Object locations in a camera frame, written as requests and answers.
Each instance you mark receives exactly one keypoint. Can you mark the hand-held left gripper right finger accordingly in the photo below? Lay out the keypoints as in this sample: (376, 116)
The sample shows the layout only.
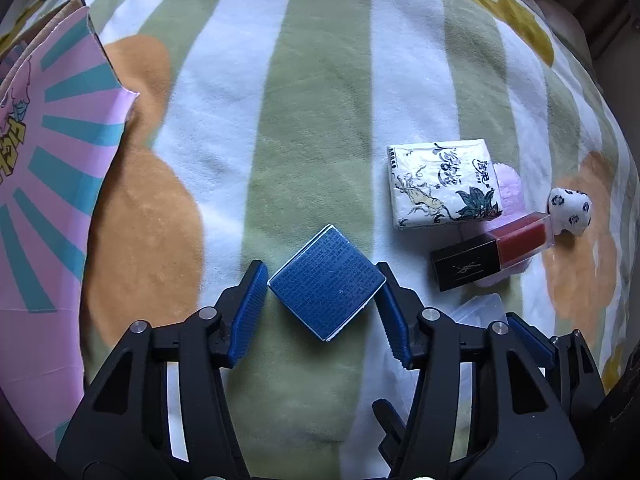
(395, 317)

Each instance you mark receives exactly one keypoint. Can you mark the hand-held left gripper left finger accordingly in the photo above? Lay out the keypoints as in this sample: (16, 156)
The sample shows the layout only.
(250, 310)

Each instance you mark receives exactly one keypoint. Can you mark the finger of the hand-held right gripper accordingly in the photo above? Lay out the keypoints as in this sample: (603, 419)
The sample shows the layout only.
(532, 341)
(387, 415)

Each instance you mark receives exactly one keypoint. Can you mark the blue square box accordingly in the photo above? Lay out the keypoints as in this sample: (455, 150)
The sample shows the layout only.
(327, 285)

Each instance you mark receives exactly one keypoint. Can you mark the clear plastic box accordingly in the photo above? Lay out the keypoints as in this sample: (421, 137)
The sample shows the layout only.
(480, 310)

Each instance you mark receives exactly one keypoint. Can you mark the red and black lipstick box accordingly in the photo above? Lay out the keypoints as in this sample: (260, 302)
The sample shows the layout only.
(492, 250)

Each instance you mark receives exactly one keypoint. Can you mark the white blue-patterned pig figurine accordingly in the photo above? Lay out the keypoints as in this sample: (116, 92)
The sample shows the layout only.
(570, 210)

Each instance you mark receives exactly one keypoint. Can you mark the white printed tissue pack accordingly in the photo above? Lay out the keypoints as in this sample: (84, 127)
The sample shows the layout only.
(442, 182)

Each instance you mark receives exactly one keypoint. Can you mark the pink fluffy puff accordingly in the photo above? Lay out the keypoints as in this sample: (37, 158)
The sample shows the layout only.
(507, 190)

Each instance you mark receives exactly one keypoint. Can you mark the striped floral blanket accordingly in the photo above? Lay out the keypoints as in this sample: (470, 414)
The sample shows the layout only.
(320, 110)

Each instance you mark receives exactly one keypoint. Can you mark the pink and teal cardboard box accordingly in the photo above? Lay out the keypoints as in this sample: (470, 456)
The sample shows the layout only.
(50, 210)

